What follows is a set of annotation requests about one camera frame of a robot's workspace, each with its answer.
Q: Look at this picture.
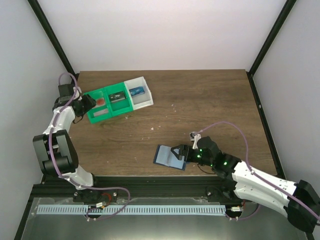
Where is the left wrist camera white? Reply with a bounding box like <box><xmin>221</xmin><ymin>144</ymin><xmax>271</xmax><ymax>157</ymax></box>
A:
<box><xmin>72</xmin><ymin>86</ymin><xmax>82</xmax><ymax>101</ymax></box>

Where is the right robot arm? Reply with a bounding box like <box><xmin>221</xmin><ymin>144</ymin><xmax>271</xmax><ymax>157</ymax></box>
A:
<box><xmin>170</xmin><ymin>134</ymin><xmax>320</xmax><ymax>234</ymax></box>

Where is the blue card holder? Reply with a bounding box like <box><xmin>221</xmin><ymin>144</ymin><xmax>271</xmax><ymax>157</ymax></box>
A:
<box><xmin>153</xmin><ymin>145</ymin><xmax>187</xmax><ymax>171</ymax></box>

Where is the light blue cable duct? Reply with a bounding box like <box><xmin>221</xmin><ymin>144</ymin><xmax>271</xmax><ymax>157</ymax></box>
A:
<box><xmin>36</xmin><ymin>204</ymin><xmax>226</xmax><ymax>216</ymax></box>

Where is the green bin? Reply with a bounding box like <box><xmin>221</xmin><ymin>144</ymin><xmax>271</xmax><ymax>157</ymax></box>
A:
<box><xmin>103</xmin><ymin>82</ymin><xmax>133</xmax><ymax>117</ymax></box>
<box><xmin>84</xmin><ymin>88</ymin><xmax>112</xmax><ymax>124</ymax></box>

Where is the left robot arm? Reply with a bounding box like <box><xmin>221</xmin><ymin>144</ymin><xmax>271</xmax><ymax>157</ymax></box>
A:
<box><xmin>32</xmin><ymin>83</ymin><xmax>96</xmax><ymax>191</ymax></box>

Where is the white bin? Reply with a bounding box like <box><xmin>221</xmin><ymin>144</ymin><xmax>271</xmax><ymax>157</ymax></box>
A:
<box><xmin>124</xmin><ymin>76</ymin><xmax>154</xmax><ymax>111</ymax></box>

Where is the blue card stack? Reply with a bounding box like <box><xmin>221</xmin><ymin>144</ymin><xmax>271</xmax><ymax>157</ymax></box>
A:
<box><xmin>129</xmin><ymin>86</ymin><xmax>145</xmax><ymax>97</ymax></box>

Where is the black card stack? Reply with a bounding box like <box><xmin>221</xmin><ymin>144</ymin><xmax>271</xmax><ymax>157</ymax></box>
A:
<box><xmin>108</xmin><ymin>91</ymin><xmax>126</xmax><ymax>103</ymax></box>

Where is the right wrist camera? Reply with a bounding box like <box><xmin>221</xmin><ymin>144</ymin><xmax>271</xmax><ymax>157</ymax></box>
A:
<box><xmin>189</xmin><ymin>131</ymin><xmax>201</xmax><ymax>150</ymax></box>

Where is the middle green bin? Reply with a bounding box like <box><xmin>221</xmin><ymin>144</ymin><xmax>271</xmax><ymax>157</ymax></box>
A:
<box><xmin>103</xmin><ymin>82</ymin><xmax>133</xmax><ymax>117</ymax></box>

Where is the left green bin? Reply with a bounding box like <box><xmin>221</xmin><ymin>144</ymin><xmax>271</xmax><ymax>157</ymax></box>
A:
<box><xmin>84</xmin><ymin>88</ymin><xmax>112</xmax><ymax>124</ymax></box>

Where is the red white card stack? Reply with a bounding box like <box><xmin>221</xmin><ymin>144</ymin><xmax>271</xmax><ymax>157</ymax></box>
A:
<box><xmin>96</xmin><ymin>98</ymin><xmax>106</xmax><ymax>107</ymax></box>

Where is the black aluminium frame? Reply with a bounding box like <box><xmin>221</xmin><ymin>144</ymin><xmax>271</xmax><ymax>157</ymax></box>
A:
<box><xmin>13</xmin><ymin>0</ymin><xmax>316</xmax><ymax>240</ymax></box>

